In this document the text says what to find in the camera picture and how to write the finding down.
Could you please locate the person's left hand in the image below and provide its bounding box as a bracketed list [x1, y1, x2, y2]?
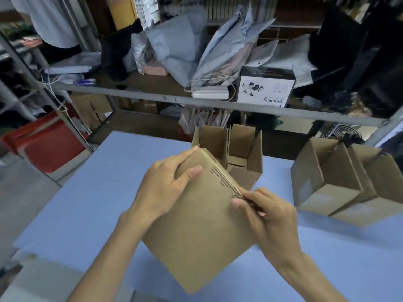
[126, 145, 204, 224]

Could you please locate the person's right hand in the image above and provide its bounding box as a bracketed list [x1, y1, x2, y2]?
[230, 187, 304, 271]

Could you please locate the large brown storage cardboard box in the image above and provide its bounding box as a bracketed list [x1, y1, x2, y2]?
[70, 92, 113, 133]

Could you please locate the plain brown cardboard box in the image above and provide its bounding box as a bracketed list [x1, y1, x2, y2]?
[330, 144, 403, 227]

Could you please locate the person's left forearm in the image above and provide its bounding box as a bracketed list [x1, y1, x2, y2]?
[68, 212, 155, 302]

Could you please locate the bundle of grey paper bags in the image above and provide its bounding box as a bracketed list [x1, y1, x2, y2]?
[178, 107, 232, 134]

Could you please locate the grey metal shelving rack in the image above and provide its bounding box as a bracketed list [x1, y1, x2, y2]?
[0, 0, 403, 186]

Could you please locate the dark green bag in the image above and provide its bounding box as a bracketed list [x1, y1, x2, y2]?
[247, 112, 284, 131]

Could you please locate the white power strip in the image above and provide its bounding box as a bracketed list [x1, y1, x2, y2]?
[191, 86, 230, 100]

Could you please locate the red plastic stool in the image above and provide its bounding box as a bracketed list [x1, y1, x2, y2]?
[0, 108, 90, 174]

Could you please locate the silver reflective roll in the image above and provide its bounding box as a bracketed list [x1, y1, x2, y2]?
[324, 122, 366, 142]

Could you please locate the white black printed box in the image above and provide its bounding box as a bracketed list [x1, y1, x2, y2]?
[236, 66, 296, 108]

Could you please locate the pile of grey plastic mailers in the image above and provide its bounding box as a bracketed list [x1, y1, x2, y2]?
[144, 4, 317, 89]

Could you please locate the white glossy cabinet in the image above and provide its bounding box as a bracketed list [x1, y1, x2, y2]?
[0, 254, 136, 302]

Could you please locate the white perforated rack post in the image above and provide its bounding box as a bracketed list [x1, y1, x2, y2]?
[365, 105, 403, 148]

